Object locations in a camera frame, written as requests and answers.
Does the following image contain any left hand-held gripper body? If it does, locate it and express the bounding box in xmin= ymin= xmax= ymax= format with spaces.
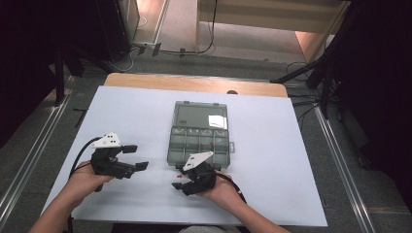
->
xmin=90 ymin=132 xmax=136 ymax=180

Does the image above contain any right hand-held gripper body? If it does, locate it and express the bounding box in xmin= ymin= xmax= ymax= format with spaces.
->
xmin=182 ymin=150 xmax=218 ymax=197

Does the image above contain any grey clear compartment box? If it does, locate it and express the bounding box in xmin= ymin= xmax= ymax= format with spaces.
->
xmin=166 ymin=100 xmax=236 ymax=171

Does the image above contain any person's right hand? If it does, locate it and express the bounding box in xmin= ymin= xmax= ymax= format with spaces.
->
xmin=197 ymin=174 xmax=246 ymax=212

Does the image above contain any person's left hand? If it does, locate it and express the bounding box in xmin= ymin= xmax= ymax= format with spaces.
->
xmin=66 ymin=160 xmax=115 ymax=208

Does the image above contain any white board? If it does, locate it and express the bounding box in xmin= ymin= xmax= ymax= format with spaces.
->
xmin=38 ymin=84 xmax=328 ymax=227

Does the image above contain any person's grey clothing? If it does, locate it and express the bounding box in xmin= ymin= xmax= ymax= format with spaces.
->
xmin=178 ymin=225 xmax=227 ymax=233

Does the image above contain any wooden table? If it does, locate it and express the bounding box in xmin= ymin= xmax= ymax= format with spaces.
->
xmin=103 ymin=72 xmax=290 ymax=99

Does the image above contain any black metal stand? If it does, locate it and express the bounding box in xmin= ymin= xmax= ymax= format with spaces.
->
xmin=270 ymin=32 xmax=344 ymax=120
xmin=52 ymin=45 xmax=86 ymax=108

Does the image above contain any black cabinet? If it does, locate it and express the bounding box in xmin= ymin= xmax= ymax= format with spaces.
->
xmin=93 ymin=0 xmax=141 ymax=63

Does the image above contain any dark curtain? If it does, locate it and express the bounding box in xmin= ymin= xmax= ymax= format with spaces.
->
xmin=324 ymin=0 xmax=412 ymax=212
xmin=0 ymin=0 xmax=98 ymax=149

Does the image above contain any pale wooden furniture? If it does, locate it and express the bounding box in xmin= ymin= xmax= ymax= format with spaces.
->
xmin=194 ymin=0 xmax=352 ymax=65

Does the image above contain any left hand-held gripper black cable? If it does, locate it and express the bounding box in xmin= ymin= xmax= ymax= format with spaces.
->
xmin=68 ymin=136 xmax=103 ymax=179

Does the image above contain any hand-held gripper black cable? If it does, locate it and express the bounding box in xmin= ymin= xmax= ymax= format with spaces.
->
xmin=216 ymin=173 xmax=248 ymax=205
xmin=68 ymin=136 xmax=103 ymax=179

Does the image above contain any right hand-held gripper black cable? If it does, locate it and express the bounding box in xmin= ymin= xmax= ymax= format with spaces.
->
xmin=216 ymin=173 xmax=248 ymax=205

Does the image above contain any aluminium floor rail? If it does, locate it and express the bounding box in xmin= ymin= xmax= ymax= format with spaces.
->
xmin=151 ymin=0 xmax=172 ymax=46
xmin=313 ymin=106 xmax=378 ymax=233
xmin=0 ymin=75 xmax=81 ymax=224

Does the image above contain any white cable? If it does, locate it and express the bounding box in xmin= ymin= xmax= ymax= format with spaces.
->
xmin=108 ymin=47 xmax=135 ymax=73

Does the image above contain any long black cable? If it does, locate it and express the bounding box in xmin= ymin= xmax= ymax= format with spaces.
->
xmin=160 ymin=0 xmax=219 ymax=56

